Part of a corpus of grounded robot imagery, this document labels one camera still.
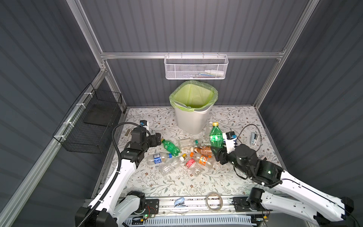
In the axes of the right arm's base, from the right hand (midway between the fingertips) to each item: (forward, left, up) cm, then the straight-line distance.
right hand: (216, 147), depth 69 cm
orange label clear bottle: (+2, +3, -19) cm, 20 cm away
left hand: (+11, +34, -5) cm, 36 cm away
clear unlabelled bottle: (-2, +25, -19) cm, 32 cm away
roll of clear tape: (-20, -3, -24) cm, 31 cm away
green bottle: (+10, +25, -19) cm, 34 cm away
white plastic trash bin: (+22, +10, -8) cm, 26 cm away
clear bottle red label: (-1, +12, -19) cm, 23 cm away
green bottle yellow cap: (+2, 0, +5) cm, 5 cm away
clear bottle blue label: (+3, +35, -18) cm, 39 cm away
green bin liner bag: (+46, +12, -5) cm, 47 cm away
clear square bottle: (+15, +14, -22) cm, 31 cm away
